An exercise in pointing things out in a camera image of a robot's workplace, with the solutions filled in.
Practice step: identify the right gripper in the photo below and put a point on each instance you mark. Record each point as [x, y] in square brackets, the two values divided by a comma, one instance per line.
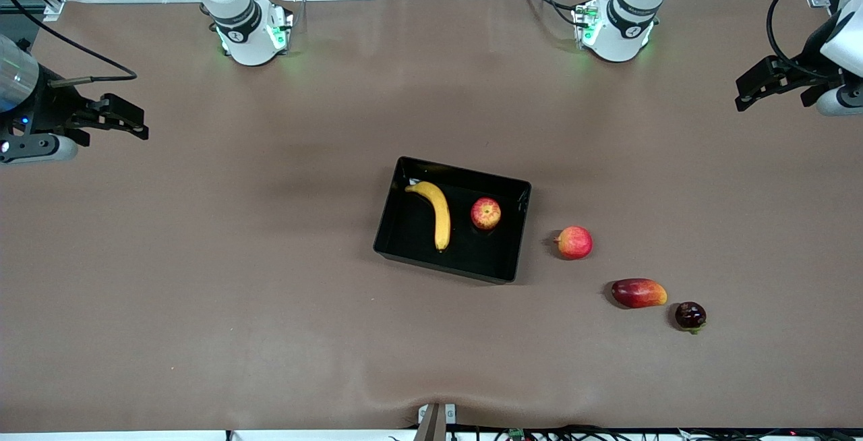
[47, 105]

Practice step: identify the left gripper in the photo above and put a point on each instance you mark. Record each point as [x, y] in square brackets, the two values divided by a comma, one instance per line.
[807, 66]

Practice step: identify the black plastic box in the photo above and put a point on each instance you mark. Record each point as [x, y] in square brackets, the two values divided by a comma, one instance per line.
[411, 225]

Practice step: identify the red yellow striped apple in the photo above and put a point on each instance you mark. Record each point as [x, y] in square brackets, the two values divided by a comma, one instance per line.
[485, 213]

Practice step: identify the yellow banana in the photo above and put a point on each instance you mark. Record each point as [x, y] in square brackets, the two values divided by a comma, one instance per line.
[441, 218]

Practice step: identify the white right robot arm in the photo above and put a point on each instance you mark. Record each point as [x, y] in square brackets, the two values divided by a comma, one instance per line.
[249, 46]

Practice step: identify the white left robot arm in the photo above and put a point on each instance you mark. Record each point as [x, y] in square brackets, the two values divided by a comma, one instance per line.
[620, 43]

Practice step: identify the large table cover mat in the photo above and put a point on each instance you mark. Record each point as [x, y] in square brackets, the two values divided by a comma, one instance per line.
[270, 259]

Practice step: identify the red yellow mango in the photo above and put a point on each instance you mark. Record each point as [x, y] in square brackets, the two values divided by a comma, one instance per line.
[638, 293]

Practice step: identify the metal table edge bracket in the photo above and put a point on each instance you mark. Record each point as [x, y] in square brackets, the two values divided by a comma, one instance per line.
[435, 424]

